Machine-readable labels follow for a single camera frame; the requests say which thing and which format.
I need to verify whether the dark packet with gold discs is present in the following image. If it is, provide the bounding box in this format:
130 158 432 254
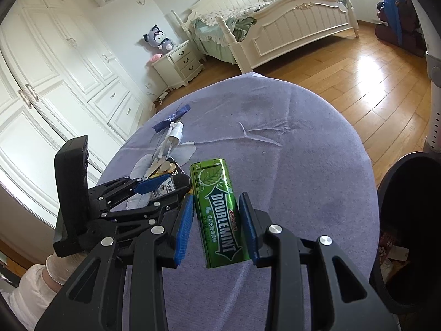
147 159 184 180

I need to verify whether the red white wrapper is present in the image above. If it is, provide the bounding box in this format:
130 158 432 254
377 234 411 283

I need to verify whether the white wardrobe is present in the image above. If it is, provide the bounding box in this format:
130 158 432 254
0 0 156 222

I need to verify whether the person's left forearm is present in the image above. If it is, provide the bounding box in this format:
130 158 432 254
6 264 67 325

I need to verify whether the purple plush toy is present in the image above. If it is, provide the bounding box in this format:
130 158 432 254
143 24 176 51

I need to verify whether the dark red armchair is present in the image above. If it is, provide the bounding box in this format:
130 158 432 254
375 0 428 58

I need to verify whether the clear small spray bottle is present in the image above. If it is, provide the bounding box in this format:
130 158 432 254
152 120 185 167

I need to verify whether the white power strip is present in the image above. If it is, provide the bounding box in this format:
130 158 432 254
151 90 170 106

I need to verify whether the white nightstand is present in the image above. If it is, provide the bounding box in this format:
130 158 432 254
151 40 204 90

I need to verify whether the green gum tin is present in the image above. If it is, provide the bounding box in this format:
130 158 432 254
189 159 251 269

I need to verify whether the dark blue wrapper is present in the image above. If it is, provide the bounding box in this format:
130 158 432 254
153 104 191 132

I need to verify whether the black trash bin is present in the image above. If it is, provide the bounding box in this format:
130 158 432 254
370 152 441 315

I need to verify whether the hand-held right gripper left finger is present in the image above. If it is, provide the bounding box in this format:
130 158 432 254
34 195 195 331

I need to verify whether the blue garment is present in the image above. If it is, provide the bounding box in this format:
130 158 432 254
383 0 405 46

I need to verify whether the person's left hand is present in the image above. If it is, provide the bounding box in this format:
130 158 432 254
46 252 84 285

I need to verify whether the white grey post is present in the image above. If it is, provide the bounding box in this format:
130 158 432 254
422 51 441 154

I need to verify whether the purple printed tablecloth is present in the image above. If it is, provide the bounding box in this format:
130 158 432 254
96 72 380 331

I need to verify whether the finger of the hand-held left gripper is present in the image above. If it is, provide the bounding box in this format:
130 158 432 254
87 176 173 212
101 175 192 230

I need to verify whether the white wooden bed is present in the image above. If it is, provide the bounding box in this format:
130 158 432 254
171 0 360 74

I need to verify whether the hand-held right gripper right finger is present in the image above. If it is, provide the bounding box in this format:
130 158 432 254
239 192 403 331

